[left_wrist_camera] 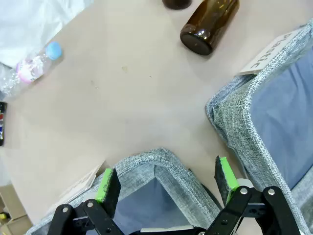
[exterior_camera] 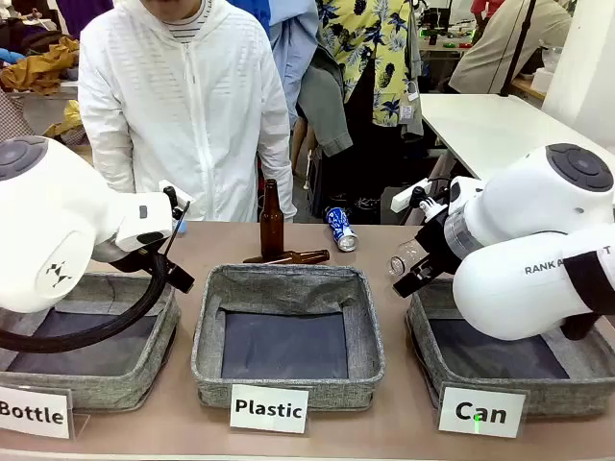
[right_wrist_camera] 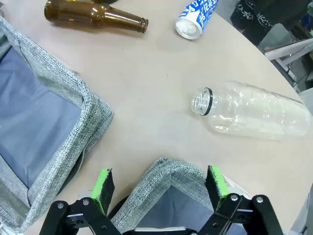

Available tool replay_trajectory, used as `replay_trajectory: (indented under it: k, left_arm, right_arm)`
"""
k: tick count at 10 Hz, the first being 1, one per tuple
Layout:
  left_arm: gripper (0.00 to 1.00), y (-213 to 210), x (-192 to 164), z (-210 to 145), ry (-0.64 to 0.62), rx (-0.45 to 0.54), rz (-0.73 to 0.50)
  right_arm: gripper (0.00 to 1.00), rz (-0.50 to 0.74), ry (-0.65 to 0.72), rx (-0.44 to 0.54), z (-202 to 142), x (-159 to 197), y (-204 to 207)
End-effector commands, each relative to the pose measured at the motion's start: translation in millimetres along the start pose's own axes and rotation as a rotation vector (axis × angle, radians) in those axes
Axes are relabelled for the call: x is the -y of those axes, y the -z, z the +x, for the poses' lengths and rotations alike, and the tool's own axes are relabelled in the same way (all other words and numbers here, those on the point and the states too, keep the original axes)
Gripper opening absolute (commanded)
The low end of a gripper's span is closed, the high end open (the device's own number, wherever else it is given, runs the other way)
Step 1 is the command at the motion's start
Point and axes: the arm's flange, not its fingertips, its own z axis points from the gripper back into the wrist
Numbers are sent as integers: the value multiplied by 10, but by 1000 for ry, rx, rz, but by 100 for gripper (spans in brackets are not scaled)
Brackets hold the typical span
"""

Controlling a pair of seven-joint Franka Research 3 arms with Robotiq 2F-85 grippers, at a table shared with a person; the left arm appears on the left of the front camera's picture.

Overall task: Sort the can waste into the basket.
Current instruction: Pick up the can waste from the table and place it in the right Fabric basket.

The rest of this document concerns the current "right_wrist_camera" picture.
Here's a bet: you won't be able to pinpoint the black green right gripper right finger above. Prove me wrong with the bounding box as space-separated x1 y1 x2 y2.
195 165 287 235

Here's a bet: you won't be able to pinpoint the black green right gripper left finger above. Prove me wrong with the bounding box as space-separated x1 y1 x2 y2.
39 168 116 235

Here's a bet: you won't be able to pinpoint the large clear plastic bottle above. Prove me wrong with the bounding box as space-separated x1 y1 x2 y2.
190 80 311 142

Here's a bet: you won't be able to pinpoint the blue white crushed drink can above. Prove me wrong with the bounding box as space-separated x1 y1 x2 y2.
175 0 219 40

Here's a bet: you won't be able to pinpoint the brown glass beer bottle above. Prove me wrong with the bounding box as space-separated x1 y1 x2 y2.
44 0 149 34

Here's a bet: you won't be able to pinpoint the grey fabric basket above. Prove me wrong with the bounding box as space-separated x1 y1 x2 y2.
107 157 247 235
0 16 114 233

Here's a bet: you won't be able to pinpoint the white table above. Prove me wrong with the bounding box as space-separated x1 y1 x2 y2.
264 38 313 62

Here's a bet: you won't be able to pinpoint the black trousers with white print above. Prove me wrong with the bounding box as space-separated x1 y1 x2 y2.
229 0 310 46

